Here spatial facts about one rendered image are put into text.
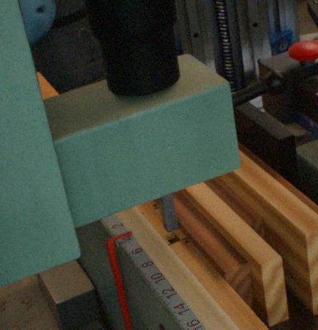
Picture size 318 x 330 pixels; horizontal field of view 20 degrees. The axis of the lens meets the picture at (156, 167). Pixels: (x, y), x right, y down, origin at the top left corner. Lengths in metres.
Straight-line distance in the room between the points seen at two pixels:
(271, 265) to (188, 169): 0.09
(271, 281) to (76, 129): 0.17
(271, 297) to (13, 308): 0.33
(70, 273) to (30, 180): 0.30
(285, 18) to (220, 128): 0.87
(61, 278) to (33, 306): 0.07
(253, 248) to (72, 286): 0.23
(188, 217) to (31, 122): 0.21
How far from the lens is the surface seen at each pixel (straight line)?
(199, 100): 0.62
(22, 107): 0.53
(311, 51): 0.77
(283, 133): 0.71
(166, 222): 0.68
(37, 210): 0.56
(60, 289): 0.83
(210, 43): 1.41
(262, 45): 1.41
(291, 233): 0.65
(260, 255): 0.64
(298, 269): 0.67
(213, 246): 0.67
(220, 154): 0.64
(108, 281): 0.76
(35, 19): 1.12
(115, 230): 0.69
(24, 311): 0.90
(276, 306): 0.66
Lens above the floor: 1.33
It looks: 29 degrees down
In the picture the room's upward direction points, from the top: 11 degrees counter-clockwise
